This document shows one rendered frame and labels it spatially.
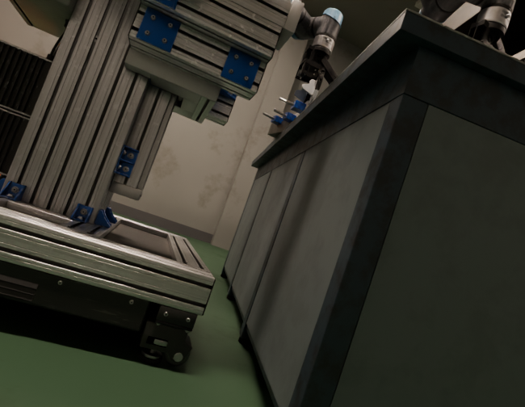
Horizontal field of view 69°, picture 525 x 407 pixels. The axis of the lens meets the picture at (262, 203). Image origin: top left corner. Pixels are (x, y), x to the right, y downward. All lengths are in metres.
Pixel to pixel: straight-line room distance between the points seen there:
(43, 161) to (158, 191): 3.75
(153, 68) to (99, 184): 0.36
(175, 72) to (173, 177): 3.80
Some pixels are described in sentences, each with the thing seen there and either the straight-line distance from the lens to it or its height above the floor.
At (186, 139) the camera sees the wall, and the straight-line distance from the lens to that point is 4.98.
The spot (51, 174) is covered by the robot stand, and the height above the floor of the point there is 0.32.
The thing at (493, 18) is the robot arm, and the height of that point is 1.06.
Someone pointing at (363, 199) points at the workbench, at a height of 0.48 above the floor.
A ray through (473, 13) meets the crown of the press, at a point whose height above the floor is 1.82.
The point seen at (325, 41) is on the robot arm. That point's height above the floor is 1.07.
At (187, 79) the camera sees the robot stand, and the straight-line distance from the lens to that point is 1.18.
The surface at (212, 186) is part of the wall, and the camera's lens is 4.97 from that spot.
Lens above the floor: 0.37
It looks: 4 degrees up
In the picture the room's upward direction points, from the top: 19 degrees clockwise
